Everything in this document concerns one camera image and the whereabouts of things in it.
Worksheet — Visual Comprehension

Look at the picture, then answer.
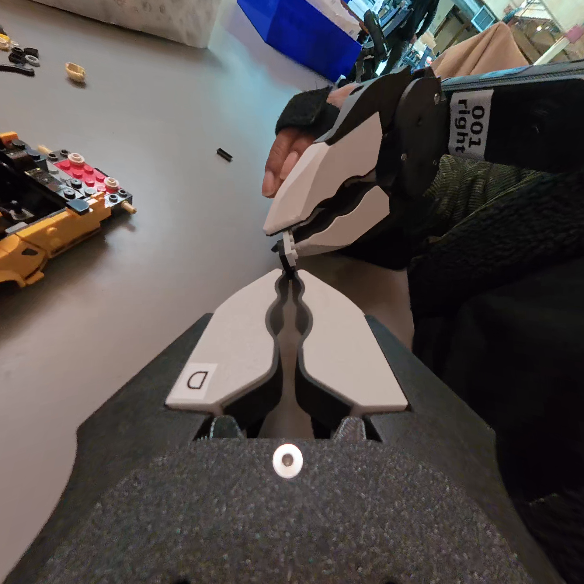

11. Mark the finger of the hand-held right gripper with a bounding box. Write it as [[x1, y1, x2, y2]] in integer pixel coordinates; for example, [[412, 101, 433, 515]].
[[294, 185, 391, 257], [264, 112, 383, 235]]

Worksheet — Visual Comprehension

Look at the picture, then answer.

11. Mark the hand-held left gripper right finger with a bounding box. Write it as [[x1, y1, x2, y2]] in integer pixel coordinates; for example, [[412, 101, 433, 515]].
[[291, 269, 409, 415]]

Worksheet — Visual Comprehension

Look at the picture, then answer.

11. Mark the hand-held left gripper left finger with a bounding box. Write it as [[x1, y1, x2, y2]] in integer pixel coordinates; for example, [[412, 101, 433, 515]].
[[165, 268, 287, 411]]

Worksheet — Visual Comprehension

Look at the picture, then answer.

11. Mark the yellow lego car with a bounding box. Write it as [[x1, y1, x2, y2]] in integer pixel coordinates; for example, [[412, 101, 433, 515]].
[[0, 130, 137, 288]]

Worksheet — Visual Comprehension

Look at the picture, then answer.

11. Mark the person's right forearm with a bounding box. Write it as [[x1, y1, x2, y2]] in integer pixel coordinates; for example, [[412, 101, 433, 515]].
[[424, 155, 553, 238]]

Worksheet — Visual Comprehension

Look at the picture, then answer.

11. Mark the person's right hand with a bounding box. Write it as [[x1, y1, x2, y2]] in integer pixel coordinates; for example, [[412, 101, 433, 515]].
[[262, 128, 316, 199]]

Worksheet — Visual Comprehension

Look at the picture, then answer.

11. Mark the tan fabric cover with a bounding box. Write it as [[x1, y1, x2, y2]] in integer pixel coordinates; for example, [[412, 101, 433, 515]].
[[431, 20, 530, 78]]

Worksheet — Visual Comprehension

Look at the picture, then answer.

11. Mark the black office chair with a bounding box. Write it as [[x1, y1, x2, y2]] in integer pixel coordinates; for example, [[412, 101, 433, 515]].
[[363, 9, 402, 76]]

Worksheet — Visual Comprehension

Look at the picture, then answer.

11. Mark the blue storage bin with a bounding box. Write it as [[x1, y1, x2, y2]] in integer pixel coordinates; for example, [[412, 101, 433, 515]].
[[237, 0, 363, 83]]

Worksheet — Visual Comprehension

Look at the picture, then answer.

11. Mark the white numbered paper bag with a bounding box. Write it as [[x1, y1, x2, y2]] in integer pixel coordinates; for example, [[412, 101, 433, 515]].
[[32, 0, 224, 48]]

